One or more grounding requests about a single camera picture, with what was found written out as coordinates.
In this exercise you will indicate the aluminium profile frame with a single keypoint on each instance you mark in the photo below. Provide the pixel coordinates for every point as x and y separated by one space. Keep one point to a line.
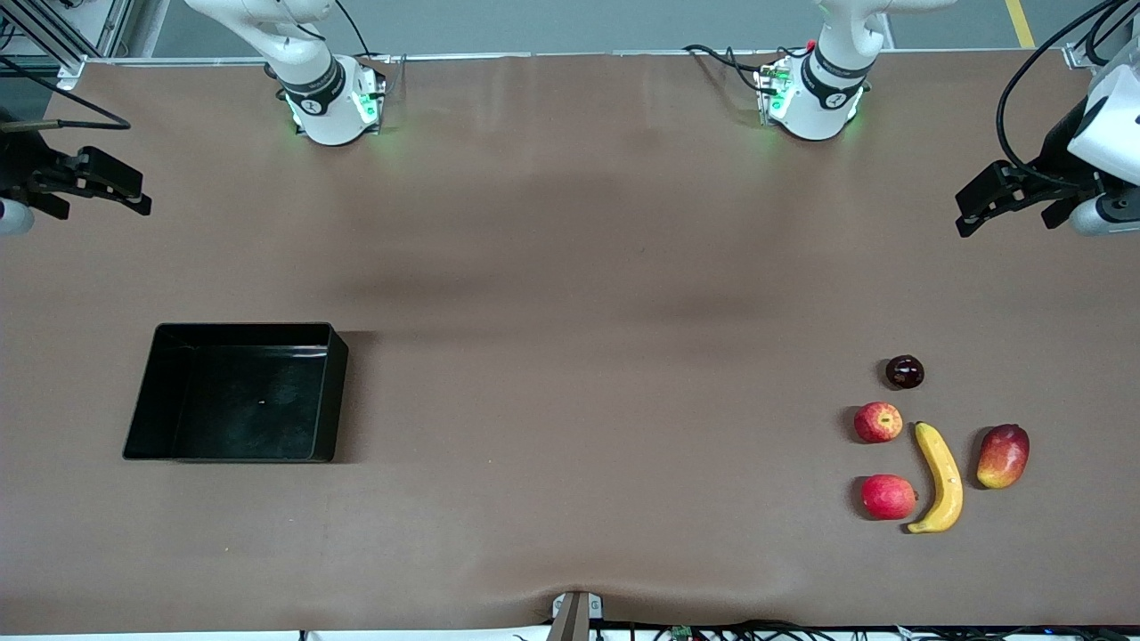
53 40

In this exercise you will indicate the red apple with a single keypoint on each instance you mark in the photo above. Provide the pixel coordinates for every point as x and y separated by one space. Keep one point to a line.
888 497
878 423

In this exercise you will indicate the brown wooden post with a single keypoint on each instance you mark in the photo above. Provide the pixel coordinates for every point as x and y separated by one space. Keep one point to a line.
570 623

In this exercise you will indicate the red yellow mango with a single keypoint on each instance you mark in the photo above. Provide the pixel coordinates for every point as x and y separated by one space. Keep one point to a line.
1003 456

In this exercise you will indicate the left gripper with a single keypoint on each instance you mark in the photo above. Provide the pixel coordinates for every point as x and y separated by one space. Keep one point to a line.
1057 150

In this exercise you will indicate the yellow banana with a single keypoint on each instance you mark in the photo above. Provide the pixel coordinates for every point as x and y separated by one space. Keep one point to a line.
944 481

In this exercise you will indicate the black plastic box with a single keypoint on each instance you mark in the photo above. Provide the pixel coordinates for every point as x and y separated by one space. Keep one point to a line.
240 401

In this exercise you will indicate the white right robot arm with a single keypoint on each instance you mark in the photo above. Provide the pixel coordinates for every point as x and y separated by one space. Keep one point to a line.
325 111

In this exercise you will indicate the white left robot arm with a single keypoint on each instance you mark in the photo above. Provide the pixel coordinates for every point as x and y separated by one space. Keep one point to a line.
815 102

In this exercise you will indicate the table cover mat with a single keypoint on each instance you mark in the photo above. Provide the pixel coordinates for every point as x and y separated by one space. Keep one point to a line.
570 267

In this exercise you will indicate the small green circuit board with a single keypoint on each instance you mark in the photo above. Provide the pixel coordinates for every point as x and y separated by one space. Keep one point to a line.
682 633

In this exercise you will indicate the grey metal bracket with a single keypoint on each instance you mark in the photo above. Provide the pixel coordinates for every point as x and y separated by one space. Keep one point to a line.
595 607

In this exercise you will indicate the dark purple plum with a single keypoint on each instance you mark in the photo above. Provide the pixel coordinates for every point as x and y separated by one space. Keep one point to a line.
905 372

